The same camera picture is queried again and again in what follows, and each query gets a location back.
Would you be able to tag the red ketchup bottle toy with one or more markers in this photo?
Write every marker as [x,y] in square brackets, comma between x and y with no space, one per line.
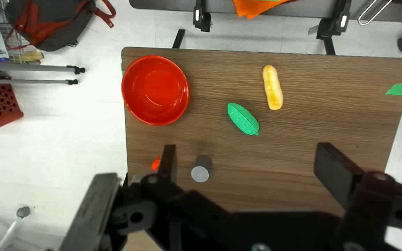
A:
[155,163]

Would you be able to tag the green leaf-shaped toy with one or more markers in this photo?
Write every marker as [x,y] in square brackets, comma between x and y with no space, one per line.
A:
[243,119]

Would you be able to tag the orange cloth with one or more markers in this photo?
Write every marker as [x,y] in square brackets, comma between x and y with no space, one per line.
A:
[257,7]

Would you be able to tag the red plastic bowl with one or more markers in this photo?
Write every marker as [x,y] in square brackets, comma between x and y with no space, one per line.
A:
[154,91]

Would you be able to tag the yellow bread roll toy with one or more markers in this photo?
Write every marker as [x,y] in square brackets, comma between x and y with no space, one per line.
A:
[273,88]

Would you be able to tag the silver tripod legs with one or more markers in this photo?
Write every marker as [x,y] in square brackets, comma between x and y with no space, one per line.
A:
[28,74]

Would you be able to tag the red plastic crate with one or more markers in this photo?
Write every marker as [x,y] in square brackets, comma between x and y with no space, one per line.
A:
[0,105]

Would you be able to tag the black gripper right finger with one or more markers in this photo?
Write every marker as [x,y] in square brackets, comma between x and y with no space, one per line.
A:
[335,174]

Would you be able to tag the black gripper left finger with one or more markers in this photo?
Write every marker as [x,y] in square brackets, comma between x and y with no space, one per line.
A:
[168,160]

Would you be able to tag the gray cylinder block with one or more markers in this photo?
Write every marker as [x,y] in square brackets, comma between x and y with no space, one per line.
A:
[201,172]

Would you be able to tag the black metal table frame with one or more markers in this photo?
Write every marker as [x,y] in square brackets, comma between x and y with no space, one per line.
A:
[179,39]

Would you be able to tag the green tape piece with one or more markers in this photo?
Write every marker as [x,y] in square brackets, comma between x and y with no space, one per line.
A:
[398,89]

